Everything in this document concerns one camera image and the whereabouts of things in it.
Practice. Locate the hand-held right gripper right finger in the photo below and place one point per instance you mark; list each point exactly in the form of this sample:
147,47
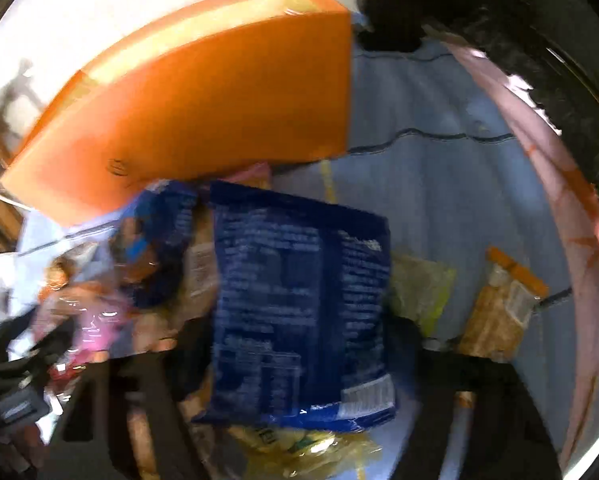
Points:
429,385

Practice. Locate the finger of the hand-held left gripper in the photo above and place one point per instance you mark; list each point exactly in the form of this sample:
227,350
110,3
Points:
34,347

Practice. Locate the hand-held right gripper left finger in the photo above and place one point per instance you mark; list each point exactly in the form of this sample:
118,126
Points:
189,360

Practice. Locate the pile of snack packets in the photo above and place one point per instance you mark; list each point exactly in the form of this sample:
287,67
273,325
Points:
89,310

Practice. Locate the orange-topped biscuit packet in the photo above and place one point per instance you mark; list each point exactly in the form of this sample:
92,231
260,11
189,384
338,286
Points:
504,310

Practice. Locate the navy snack packet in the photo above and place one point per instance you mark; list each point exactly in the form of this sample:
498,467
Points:
299,300

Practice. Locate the orange cardboard box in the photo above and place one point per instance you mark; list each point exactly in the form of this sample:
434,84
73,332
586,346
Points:
219,100

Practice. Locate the person's left hand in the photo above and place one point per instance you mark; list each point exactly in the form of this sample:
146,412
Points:
27,447

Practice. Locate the blue checked cloth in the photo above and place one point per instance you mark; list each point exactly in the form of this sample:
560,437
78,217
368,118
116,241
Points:
429,185

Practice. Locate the pink cloth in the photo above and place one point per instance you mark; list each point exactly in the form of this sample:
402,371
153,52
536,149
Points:
574,200

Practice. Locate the dark carved wooden bench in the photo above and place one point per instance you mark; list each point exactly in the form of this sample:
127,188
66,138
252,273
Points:
529,20

